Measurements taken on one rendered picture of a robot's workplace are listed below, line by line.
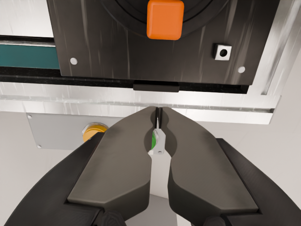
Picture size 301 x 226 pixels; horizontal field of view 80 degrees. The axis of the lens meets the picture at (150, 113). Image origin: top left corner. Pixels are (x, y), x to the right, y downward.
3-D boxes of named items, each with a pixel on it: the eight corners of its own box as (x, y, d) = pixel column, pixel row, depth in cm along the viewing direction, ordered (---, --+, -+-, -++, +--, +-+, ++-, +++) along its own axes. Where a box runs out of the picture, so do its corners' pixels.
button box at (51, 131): (162, 134, 35) (164, 156, 30) (54, 129, 35) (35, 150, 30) (165, 102, 32) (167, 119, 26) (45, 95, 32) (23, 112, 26)
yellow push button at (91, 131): (112, 143, 30) (109, 151, 28) (88, 141, 30) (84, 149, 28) (111, 122, 28) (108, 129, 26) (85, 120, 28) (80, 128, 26)
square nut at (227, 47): (225, 58, 21) (229, 60, 20) (212, 58, 21) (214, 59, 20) (229, 44, 20) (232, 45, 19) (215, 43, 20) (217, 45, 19)
